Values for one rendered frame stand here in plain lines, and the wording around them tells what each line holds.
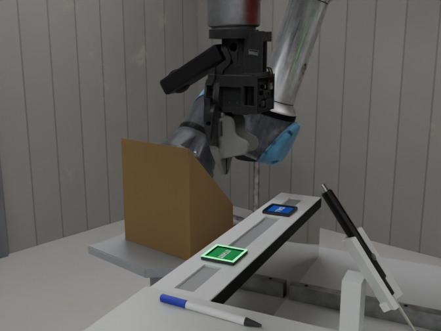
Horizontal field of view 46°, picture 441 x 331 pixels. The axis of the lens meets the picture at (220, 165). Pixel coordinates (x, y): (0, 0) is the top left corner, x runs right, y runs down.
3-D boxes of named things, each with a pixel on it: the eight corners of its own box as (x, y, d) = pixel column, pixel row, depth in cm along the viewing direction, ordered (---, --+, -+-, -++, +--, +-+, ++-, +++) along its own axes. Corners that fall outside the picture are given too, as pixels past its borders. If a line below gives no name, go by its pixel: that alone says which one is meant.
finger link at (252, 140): (253, 177, 77) (254, 115, 75) (217, 173, 80) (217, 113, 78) (260, 173, 80) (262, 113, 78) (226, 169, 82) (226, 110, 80)
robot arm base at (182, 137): (141, 148, 123) (162, 116, 126) (177, 184, 132) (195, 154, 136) (184, 152, 112) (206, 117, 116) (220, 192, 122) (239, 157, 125)
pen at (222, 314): (262, 320, 60) (163, 291, 67) (258, 323, 59) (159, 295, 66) (262, 328, 60) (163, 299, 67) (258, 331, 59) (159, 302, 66)
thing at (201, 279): (318, 256, 118) (321, 196, 115) (207, 398, 70) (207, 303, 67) (279, 249, 122) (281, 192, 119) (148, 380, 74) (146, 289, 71)
